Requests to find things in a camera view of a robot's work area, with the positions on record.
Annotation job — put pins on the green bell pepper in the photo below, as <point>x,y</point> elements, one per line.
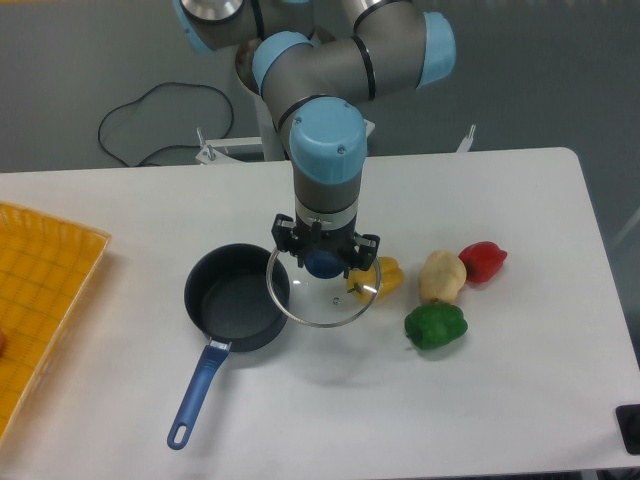
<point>434,325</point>

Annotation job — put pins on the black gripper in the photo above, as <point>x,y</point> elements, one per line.
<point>299,240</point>

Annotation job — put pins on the yellow bell pepper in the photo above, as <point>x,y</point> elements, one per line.
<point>390,280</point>

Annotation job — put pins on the black device at edge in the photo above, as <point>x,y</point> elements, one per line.
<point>628,417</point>

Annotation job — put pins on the pale yellow potato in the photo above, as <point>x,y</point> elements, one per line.
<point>441,278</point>

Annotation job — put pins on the yellow plastic basket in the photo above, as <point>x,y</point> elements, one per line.
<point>46,264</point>

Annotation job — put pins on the glass lid blue knob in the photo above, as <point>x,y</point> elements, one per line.
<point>314,302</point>

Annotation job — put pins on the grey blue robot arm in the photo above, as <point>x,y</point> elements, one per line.
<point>313,92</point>

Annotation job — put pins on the red bell pepper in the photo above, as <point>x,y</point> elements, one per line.
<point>482,260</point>

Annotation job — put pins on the dark saucepan blue handle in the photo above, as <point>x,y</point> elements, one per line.
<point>234,301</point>

